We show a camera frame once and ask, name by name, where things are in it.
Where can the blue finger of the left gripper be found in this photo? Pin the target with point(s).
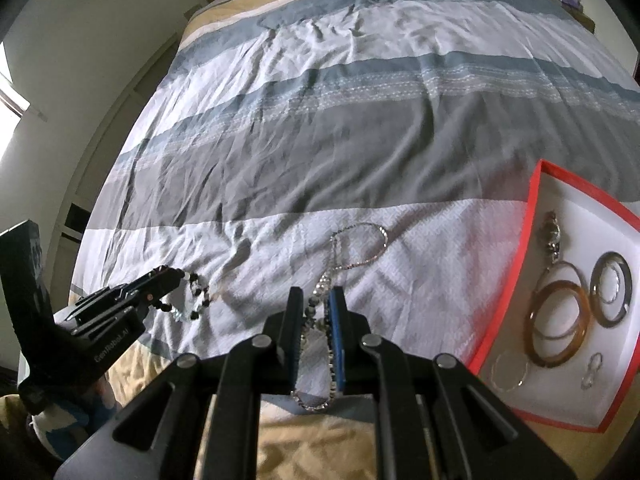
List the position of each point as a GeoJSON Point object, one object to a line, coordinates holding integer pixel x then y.
{"type": "Point", "coordinates": [135, 304]}

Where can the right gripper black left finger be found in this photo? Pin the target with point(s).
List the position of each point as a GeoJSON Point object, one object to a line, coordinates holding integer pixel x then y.
{"type": "Point", "coordinates": [259, 365]}

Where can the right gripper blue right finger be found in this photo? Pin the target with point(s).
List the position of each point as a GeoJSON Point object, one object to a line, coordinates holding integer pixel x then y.
{"type": "Point", "coordinates": [403, 387]}

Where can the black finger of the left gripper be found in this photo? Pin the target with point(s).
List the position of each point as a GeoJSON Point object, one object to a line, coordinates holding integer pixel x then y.
{"type": "Point", "coordinates": [145, 284]}

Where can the amber bangle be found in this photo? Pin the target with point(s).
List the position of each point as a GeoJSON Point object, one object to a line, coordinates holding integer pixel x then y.
{"type": "Point", "coordinates": [551, 354]}

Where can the silver wristwatch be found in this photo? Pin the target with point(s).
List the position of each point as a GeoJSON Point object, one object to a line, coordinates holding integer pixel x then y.
{"type": "Point", "coordinates": [551, 237]}

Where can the dark brown bangle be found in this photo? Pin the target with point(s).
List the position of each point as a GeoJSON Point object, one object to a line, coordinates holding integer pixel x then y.
{"type": "Point", "coordinates": [610, 289]}

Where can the red jewelry box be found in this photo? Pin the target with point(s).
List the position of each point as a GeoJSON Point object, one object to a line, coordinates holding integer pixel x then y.
{"type": "Point", "coordinates": [585, 393]}

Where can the blue fabric item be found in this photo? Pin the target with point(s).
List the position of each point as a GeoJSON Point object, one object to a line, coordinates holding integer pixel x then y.
{"type": "Point", "coordinates": [63, 428]}

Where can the window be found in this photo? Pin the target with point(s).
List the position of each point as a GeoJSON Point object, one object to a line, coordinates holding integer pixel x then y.
{"type": "Point", "coordinates": [13, 105]}

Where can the striped duvet cover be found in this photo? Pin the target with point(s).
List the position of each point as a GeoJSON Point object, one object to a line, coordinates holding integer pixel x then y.
{"type": "Point", "coordinates": [406, 129]}

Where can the wooden nightstand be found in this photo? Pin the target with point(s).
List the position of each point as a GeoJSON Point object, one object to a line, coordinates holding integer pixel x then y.
{"type": "Point", "coordinates": [580, 16]}

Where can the purple tissue pack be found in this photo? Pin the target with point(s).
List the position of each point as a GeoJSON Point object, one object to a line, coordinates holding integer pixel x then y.
{"type": "Point", "coordinates": [574, 4]}

